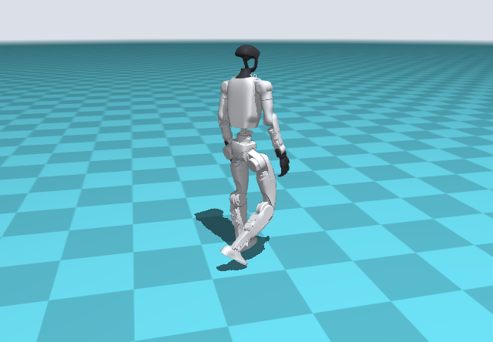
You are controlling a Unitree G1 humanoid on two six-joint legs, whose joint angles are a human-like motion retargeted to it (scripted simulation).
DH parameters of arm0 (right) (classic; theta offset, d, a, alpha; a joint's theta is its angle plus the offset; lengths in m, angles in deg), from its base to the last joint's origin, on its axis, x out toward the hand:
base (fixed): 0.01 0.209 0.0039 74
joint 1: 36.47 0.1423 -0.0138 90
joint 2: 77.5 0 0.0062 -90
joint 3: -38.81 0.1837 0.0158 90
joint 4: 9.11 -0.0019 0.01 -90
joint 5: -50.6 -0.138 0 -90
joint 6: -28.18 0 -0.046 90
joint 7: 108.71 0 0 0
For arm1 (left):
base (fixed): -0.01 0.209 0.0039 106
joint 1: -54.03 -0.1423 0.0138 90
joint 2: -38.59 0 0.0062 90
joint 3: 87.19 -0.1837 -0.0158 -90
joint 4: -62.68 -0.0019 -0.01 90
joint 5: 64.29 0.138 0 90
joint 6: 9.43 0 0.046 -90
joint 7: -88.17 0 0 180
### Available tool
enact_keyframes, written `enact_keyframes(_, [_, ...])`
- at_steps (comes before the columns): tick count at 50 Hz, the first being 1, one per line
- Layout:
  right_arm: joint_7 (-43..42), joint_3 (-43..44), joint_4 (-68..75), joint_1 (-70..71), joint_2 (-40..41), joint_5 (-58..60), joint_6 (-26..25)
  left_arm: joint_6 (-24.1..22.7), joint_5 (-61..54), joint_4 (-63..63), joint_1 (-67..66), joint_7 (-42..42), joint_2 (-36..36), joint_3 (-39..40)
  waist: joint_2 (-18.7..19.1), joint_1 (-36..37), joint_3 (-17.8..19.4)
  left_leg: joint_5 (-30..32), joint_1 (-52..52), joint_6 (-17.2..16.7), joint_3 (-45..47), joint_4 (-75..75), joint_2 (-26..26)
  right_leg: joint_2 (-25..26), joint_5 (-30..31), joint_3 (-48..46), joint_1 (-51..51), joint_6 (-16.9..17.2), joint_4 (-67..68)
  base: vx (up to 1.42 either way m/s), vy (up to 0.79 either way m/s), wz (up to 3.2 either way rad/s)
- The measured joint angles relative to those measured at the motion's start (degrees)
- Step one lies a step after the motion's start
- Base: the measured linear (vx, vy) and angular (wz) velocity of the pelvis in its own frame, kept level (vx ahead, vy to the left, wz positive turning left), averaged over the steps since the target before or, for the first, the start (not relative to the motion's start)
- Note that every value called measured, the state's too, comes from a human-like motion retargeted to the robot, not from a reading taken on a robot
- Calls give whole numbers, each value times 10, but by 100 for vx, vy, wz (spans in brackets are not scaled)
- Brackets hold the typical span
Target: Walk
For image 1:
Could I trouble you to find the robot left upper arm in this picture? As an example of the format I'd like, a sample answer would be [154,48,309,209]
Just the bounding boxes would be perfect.
[218,80,229,122]

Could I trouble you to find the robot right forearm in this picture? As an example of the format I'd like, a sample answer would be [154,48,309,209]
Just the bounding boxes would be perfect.
[268,114,286,155]

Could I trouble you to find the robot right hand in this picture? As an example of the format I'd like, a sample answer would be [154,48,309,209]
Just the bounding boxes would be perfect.
[275,149,290,177]

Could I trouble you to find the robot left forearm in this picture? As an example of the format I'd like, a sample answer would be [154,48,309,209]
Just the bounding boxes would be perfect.
[218,118,233,144]

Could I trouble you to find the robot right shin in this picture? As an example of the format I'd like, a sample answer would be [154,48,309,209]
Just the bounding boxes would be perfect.
[231,205,273,252]

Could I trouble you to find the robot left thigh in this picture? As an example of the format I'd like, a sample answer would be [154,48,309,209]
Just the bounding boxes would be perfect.
[223,143,249,206]

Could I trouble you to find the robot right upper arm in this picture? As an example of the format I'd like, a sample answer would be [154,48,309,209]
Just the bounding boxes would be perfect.
[254,80,275,126]

